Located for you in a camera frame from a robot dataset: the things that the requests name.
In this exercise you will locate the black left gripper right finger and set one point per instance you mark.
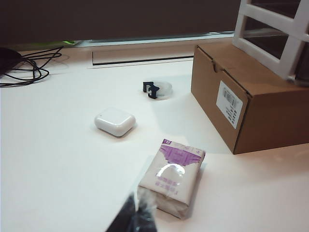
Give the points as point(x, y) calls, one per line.
point(146, 217)

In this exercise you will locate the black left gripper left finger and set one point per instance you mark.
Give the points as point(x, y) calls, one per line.
point(123, 215)

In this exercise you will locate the purple white napkin pack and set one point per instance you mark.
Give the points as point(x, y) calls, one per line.
point(169, 178)

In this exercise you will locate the white earbud case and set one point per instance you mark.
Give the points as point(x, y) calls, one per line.
point(114, 122)

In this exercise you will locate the black plastic clip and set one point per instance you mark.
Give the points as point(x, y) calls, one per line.
point(150, 90)

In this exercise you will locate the clear tape roll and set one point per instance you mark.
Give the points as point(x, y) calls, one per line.
point(167, 89)

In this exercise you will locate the brown cardboard box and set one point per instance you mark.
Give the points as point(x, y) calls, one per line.
point(265, 118)

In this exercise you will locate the green flat item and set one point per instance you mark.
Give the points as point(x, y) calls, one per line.
point(55, 43)

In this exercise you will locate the black bag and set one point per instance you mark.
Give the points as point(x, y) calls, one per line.
point(7, 60)

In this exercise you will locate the grey desk partition panel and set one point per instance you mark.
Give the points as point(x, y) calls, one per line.
point(120, 19)

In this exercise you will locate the white drawer cabinet frame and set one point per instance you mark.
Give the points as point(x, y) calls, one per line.
point(241, 29)

